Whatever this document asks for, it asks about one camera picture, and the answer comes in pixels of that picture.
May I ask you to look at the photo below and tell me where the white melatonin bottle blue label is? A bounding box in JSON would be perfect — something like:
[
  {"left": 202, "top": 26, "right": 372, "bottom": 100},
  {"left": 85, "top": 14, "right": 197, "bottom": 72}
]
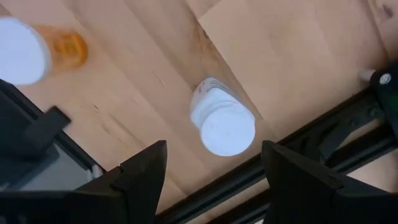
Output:
[{"left": 189, "top": 77, "right": 256, "bottom": 157}]

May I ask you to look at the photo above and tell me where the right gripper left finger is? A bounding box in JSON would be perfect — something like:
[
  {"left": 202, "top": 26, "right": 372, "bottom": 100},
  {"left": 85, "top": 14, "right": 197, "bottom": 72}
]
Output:
[{"left": 0, "top": 139, "right": 169, "bottom": 224}]

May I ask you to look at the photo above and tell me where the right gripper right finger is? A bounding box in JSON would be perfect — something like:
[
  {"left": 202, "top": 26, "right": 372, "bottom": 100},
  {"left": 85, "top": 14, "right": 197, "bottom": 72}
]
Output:
[{"left": 261, "top": 139, "right": 398, "bottom": 224}]

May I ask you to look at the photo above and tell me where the black aluminium table frame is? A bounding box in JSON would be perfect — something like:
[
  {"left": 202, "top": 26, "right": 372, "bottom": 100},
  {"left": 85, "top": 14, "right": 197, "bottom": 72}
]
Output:
[{"left": 0, "top": 79, "right": 398, "bottom": 224}]

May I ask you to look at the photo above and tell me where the orange pill bottle white cap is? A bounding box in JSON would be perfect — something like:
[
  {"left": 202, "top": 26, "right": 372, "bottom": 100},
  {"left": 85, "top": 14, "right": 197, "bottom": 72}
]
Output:
[{"left": 0, "top": 17, "right": 89, "bottom": 87}]

